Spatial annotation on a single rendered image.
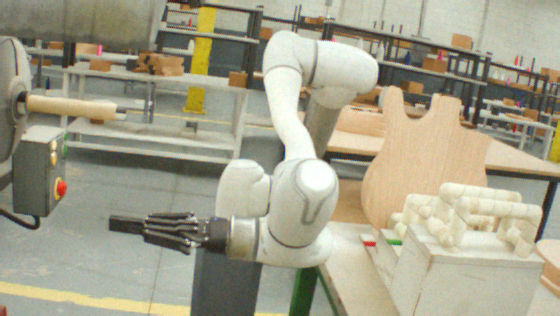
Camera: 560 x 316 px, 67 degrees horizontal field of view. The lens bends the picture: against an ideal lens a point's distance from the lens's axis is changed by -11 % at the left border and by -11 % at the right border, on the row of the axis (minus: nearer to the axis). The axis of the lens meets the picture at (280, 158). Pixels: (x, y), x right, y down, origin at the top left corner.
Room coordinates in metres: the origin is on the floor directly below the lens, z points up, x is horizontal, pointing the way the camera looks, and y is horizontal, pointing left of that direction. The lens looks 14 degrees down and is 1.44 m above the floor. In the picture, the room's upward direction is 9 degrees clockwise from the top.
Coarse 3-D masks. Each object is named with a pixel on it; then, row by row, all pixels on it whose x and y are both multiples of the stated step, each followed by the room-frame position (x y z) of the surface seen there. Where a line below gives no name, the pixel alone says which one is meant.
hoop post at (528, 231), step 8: (528, 224) 0.82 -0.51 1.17; (536, 224) 0.81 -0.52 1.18; (520, 232) 0.83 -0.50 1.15; (528, 232) 0.81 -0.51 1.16; (520, 240) 0.82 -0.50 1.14; (528, 240) 0.81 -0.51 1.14; (520, 248) 0.82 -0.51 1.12; (528, 248) 0.81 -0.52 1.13; (520, 256) 0.81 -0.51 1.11; (528, 256) 0.82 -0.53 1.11
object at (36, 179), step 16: (32, 128) 1.11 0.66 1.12; (48, 128) 1.13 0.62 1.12; (64, 128) 1.16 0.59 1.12; (32, 144) 1.00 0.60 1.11; (48, 144) 1.02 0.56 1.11; (64, 144) 1.13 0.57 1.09; (16, 160) 1.00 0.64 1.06; (32, 160) 1.00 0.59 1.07; (48, 160) 1.02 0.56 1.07; (64, 160) 1.14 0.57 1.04; (16, 176) 1.00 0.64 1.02; (32, 176) 1.00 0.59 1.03; (48, 176) 1.02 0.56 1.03; (64, 176) 1.15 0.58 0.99; (16, 192) 1.00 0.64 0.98; (32, 192) 1.00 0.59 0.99; (48, 192) 1.02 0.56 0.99; (0, 208) 0.99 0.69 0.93; (16, 208) 1.00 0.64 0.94; (32, 208) 1.00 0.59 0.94; (48, 208) 1.02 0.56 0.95; (32, 224) 1.04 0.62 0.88
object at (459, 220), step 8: (456, 208) 0.80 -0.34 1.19; (464, 208) 0.79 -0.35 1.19; (456, 216) 0.80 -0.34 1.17; (464, 216) 0.79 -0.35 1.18; (456, 224) 0.80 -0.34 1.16; (464, 224) 0.79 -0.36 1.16; (448, 232) 0.81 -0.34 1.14; (456, 232) 0.79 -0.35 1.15; (464, 232) 0.80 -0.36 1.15; (456, 240) 0.79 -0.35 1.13; (448, 248) 0.80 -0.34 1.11; (456, 248) 0.79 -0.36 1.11
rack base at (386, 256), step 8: (384, 232) 1.06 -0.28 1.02; (392, 232) 1.07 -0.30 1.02; (384, 240) 1.03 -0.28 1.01; (376, 248) 1.07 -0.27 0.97; (384, 248) 1.02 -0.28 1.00; (392, 248) 0.97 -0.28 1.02; (400, 248) 0.97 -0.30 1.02; (376, 256) 1.06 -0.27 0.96; (384, 256) 1.00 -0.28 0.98; (392, 256) 0.96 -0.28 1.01; (376, 264) 1.04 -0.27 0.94; (384, 264) 0.99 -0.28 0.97; (392, 264) 0.94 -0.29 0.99; (384, 272) 0.98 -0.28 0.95; (392, 272) 0.93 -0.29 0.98; (384, 280) 0.96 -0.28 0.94
